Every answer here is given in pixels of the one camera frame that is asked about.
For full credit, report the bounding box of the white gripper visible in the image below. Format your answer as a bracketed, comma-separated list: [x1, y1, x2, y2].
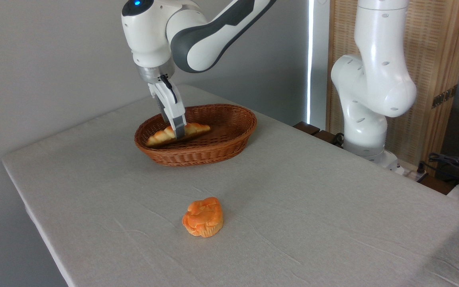
[148, 80, 186, 140]

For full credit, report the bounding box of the long braided bread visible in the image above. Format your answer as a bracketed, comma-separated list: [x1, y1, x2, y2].
[146, 122, 211, 147]

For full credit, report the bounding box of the brown wicker basket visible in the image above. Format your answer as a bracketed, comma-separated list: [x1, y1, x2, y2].
[134, 104, 257, 167]

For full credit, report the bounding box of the round muffin-shaped bread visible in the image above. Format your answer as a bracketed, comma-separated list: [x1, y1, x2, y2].
[182, 197, 224, 238]

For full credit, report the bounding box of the dark brown wooden block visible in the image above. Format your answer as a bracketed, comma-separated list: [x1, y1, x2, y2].
[313, 130, 343, 148]
[293, 122, 321, 136]

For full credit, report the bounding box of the beige tablecloth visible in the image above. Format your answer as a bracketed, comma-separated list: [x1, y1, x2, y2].
[2, 85, 459, 287]

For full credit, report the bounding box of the white power strip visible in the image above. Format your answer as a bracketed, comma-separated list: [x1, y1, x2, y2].
[395, 161, 429, 183]

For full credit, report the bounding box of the metal screen hinge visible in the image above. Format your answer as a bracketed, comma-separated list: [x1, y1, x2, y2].
[432, 85, 458, 109]

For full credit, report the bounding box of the black cable bundle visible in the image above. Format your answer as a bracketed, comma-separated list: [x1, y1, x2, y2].
[419, 153, 459, 188]

